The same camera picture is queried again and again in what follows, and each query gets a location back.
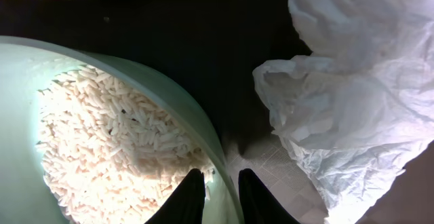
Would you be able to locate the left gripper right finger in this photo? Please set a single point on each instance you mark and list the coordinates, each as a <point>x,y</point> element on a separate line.
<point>258,204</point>

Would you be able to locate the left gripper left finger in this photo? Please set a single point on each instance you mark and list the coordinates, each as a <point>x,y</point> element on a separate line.
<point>186,203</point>

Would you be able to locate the white cooked rice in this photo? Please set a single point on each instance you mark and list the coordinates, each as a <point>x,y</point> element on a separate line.
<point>109,153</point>

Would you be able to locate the white tissue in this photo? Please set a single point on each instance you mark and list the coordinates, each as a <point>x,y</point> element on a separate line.
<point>360,106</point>

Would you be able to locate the mint green bowl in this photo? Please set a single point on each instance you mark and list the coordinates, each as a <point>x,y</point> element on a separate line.
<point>29,66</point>

